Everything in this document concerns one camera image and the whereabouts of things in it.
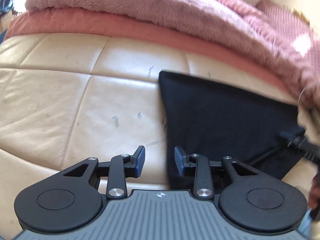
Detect black pants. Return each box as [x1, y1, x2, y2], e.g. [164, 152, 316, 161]
[158, 71, 305, 190]

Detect person right hand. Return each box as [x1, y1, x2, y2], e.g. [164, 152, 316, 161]
[308, 172, 320, 210]

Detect beige leather mattress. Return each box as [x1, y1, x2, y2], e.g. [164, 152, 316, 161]
[0, 33, 316, 235]

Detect salmon pink bed sheet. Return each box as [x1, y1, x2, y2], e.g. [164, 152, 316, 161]
[4, 8, 289, 92]

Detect fluffy pink blanket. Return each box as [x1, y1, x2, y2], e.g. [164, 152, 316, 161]
[25, 0, 319, 107]

